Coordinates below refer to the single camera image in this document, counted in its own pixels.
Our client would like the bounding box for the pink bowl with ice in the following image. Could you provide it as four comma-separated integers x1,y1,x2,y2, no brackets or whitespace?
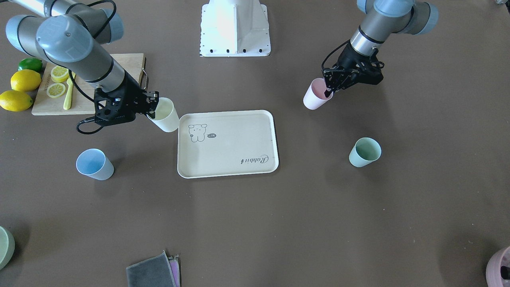
486,247,510,287

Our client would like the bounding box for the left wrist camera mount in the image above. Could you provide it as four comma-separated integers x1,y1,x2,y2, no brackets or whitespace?
352,57,384,85

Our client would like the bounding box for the wooden cutting board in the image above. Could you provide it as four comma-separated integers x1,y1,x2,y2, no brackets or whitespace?
31,53,145,116

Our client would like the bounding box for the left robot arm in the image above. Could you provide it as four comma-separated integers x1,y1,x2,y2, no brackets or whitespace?
321,0,439,98

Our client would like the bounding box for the pale yellow cup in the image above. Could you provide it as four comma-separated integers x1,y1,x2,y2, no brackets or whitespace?
148,97,180,132

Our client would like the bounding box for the lemon slice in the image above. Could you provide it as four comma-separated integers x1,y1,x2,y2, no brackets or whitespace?
50,65,69,83
46,83,67,98

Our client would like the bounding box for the green cup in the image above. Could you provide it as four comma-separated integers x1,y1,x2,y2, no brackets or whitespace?
349,138,381,167

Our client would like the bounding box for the whole yellow lemon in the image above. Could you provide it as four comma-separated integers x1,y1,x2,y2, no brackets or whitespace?
10,69,41,92
0,90,33,112

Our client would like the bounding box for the beige rabbit tray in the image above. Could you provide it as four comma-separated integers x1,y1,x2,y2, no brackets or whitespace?
177,110,279,179

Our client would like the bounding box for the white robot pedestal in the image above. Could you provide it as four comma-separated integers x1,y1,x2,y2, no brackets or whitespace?
199,0,271,57

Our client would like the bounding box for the grey folded cloth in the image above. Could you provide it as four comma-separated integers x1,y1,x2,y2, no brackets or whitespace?
126,252,181,287

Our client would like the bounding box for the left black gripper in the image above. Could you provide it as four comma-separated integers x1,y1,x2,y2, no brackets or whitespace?
324,41,370,98

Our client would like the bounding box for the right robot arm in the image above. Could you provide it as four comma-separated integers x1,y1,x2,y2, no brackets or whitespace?
6,0,159,126

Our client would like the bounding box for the green lime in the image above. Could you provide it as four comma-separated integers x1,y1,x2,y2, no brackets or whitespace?
18,57,43,73

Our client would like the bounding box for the mint green bowl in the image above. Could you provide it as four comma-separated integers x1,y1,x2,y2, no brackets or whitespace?
0,226,15,269

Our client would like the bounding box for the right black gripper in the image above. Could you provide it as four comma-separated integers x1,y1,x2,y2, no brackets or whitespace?
102,71,158,120

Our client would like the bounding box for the yellow plastic knife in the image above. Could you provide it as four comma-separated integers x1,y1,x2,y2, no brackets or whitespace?
63,72,75,110

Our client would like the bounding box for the blue cup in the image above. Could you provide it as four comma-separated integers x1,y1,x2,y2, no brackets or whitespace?
75,148,114,181

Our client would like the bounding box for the pink cup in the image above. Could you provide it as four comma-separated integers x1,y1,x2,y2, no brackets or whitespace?
303,78,334,110

